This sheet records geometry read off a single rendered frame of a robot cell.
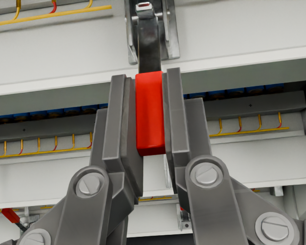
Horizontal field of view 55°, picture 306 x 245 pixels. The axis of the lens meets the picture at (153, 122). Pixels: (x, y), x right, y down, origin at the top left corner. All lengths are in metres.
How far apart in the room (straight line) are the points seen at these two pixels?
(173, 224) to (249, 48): 0.39
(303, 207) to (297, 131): 0.14
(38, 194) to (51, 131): 0.08
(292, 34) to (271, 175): 0.19
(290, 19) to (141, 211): 0.41
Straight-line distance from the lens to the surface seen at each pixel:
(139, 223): 0.52
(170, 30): 0.17
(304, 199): 0.45
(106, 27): 0.18
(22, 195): 0.38
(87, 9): 0.18
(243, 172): 0.33
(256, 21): 0.18
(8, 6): 0.20
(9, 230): 0.60
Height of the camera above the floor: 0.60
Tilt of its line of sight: 56 degrees down
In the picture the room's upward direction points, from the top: 15 degrees counter-clockwise
